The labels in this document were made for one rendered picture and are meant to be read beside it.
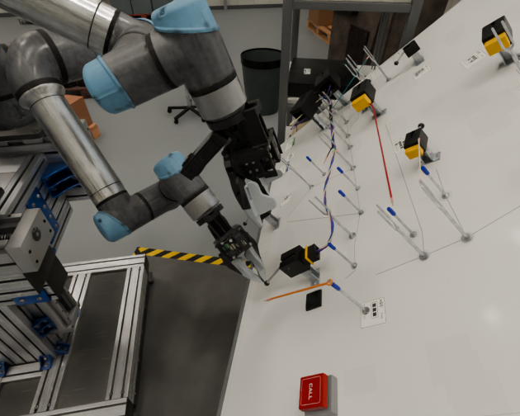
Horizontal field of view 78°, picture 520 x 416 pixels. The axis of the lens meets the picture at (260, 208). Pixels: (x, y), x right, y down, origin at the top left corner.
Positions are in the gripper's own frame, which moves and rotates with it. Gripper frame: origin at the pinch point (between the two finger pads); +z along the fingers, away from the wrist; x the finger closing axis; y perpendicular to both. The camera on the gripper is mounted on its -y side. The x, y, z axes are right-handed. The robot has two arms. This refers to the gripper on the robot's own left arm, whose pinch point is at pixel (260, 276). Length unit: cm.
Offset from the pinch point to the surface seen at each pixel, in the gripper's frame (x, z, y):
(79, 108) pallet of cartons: -22, -166, -253
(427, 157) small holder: 44.0, -0.2, 15.5
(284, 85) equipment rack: 61, -41, -54
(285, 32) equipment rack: 67, -55, -41
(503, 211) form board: 34.3, 7.6, 35.2
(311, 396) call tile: -6.5, 12.5, 27.5
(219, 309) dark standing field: -25, 29, -110
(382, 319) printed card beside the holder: 10.4, 11.7, 27.3
